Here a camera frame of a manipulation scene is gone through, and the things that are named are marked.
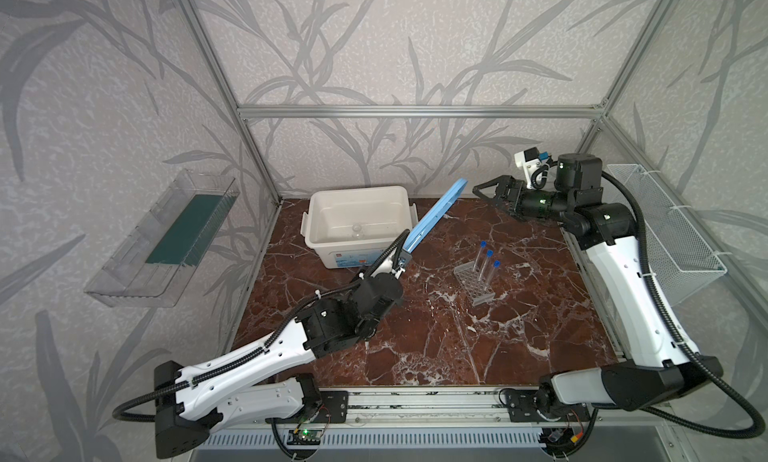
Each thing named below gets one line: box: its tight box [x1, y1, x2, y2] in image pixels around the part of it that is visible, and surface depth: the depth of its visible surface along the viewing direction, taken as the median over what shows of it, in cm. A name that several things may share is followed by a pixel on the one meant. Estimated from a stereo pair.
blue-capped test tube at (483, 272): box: [478, 249, 494, 283], surface depth 95 cm
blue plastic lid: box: [403, 178, 468, 254], surface depth 69 cm
